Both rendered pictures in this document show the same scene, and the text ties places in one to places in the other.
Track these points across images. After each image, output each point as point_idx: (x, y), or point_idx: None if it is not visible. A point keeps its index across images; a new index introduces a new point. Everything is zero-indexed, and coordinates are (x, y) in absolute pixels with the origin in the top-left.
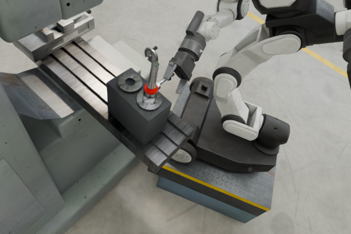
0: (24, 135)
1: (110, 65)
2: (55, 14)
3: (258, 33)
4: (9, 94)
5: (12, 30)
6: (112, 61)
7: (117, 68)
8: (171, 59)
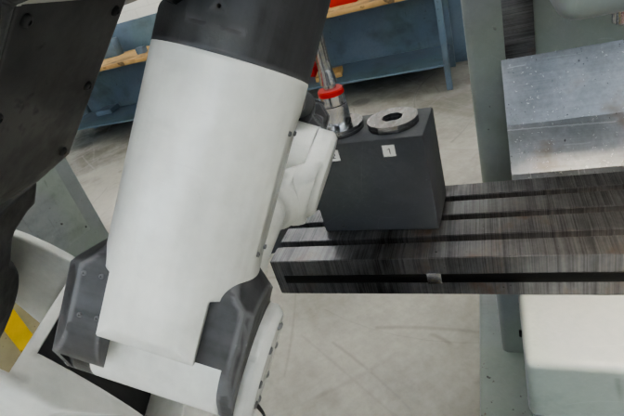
0: (471, 85)
1: (561, 247)
2: None
3: (51, 325)
4: (569, 91)
5: None
6: (622, 322)
7: (538, 253)
8: (322, 104)
